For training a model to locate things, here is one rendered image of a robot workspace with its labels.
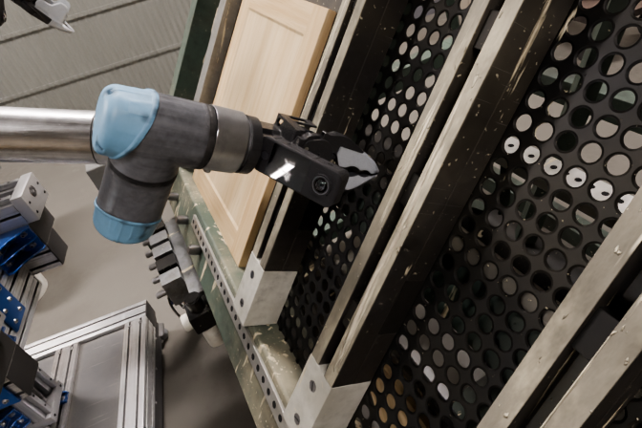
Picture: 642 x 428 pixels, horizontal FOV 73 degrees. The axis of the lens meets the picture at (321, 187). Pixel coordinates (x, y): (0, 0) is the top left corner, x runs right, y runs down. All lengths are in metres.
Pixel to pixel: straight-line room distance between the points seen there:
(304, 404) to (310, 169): 0.35
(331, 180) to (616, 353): 0.29
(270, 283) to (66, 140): 0.39
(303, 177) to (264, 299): 0.37
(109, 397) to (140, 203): 1.42
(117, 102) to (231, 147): 0.12
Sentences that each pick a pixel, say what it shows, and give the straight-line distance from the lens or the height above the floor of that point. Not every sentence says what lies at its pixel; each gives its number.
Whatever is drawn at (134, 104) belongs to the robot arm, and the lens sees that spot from 0.47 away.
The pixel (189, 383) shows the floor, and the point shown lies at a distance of 2.01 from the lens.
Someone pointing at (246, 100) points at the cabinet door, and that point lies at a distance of 1.07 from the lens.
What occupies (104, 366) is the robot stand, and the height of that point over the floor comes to 0.21.
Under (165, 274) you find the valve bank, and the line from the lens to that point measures 1.27.
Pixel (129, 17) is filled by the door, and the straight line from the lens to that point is 4.20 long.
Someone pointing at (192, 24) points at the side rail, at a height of 1.22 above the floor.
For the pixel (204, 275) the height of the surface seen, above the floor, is 0.84.
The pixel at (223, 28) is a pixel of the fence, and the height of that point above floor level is 1.24.
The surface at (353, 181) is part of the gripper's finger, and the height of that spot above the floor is 1.21.
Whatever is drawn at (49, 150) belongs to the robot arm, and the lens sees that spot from 0.68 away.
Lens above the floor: 1.58
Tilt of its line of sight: 37 degrees down
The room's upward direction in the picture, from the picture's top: 15 degrees counter-clockwise
